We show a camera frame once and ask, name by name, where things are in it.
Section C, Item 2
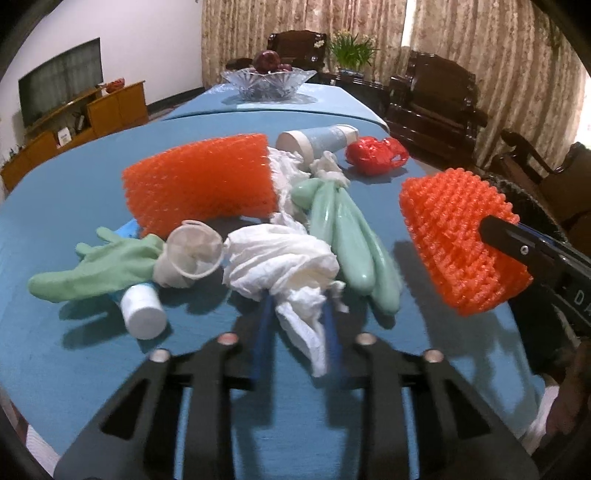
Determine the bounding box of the wooden TV cabinet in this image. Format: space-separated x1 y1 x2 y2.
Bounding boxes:
1 81 148 192

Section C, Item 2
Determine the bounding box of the green rubber glove left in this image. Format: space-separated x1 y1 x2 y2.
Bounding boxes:
28 227 164 303

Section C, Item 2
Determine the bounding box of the orange foam net front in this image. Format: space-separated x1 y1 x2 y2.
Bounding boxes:
399 168 533 316

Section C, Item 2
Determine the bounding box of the green rubber glove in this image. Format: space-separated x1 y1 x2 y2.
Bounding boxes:
290 178 402 316
28 227 164 303

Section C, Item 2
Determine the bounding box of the dark wooden side table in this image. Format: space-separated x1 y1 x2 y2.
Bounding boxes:
329 72 391 118

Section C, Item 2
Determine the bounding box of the white tissue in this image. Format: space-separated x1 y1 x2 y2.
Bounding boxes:
222 224 345 378
267 147 311 230

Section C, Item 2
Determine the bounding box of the dark wooden armchair right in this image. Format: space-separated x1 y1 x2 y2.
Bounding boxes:
386 51 488 166

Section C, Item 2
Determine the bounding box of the red plastic bag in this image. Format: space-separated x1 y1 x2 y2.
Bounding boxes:
346 136 410 177

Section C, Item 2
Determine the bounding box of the dark wooden armchair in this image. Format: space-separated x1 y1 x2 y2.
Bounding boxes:
225 30 329 72
386 51 488 166

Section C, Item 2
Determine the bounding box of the potted green plant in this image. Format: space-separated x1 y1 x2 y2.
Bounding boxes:
329 30 378 73

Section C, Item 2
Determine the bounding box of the small white bottle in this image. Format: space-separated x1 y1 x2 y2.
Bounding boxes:
113 283 167 340

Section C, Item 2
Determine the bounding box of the small white crumpled wad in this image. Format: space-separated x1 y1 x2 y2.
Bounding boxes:
310 151 351 188

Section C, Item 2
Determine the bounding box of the green rubber glove right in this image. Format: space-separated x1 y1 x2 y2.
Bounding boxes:
290 178 402 316

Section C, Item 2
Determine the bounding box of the clear plastic cup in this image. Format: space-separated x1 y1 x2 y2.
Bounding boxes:
152 220 223 289

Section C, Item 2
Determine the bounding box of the light blue paper cup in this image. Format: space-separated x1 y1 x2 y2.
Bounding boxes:
276 124 360 166

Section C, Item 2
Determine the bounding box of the flat screen television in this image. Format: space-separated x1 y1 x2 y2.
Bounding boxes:
18 38 103 128

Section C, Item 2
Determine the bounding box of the orange foam net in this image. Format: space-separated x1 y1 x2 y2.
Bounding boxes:
399 168 533 316
121 133 276 239

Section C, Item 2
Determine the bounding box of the white tissue behind net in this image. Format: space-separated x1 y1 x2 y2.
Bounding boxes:
267 147 311 230

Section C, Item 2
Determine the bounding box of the beige patterned curtain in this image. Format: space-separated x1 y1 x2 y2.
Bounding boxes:
200 0 588 172

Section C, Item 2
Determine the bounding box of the blue tablecloth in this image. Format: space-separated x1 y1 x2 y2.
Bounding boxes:
0 82 546 480

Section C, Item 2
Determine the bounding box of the dark red fruit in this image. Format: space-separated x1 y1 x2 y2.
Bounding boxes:
252 50 293 74

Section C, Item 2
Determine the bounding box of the dark wooden armchair left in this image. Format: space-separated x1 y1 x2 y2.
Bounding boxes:
225 30 329 72

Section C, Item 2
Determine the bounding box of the glass fruit bowl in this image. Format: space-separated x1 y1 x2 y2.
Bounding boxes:
221 68 317 101

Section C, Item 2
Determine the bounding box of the wooden chair far right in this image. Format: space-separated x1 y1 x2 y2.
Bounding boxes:
489 129 590 251

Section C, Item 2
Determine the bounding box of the orange foam net back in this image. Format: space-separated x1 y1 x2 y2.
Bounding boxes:
121 133 276 239

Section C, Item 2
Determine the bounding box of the person right hand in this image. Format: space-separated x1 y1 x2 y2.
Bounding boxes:
546 339 590 436

